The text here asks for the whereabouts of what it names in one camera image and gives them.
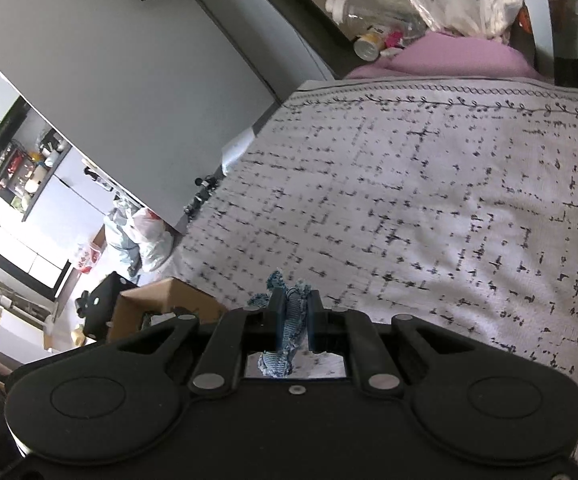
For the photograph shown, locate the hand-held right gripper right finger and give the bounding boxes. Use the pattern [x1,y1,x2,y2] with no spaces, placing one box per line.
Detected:
[307,292,476,394]

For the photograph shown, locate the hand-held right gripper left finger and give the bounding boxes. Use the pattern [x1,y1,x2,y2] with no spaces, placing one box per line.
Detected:
[106,291,290,391]

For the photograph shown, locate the blue knitted cloth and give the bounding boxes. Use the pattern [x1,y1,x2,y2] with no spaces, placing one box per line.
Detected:
[246,269,316,379]

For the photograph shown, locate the brown cardboard box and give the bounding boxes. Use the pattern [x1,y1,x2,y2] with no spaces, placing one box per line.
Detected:
[105,277,228,344]

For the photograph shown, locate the pair of black-white sneakers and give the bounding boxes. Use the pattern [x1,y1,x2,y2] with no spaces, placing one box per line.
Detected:
[183,174,218,219]

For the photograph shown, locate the white black-patterned bed blanket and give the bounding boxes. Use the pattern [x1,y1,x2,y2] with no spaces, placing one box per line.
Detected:
[170,79,578,478]

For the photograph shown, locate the white plastic bags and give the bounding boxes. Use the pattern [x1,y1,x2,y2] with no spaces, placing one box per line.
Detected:
[103,204,176,277]

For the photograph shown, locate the red and white bag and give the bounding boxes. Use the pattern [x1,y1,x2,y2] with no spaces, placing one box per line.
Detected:
[68,239,104,275]

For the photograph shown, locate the white cabinet with shelf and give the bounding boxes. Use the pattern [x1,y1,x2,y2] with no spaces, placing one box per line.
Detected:
[0,35,122,303]

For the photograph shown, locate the beige can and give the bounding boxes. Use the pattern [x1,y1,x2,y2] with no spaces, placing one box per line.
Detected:
[353,30,388,62]

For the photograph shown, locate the pink pillow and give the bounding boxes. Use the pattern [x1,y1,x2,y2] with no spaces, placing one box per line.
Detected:
[343,30,546,82]

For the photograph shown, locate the dark bed headboard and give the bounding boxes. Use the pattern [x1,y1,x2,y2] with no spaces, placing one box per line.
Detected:
[233,0,367,82]

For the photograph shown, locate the clear plastic bottle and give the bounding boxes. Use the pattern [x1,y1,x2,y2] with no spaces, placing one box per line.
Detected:
[325,0,420,39]

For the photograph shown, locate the crumpled clear plastic wrap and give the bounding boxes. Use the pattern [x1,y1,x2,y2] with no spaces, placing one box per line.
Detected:
[353,0,486,37]

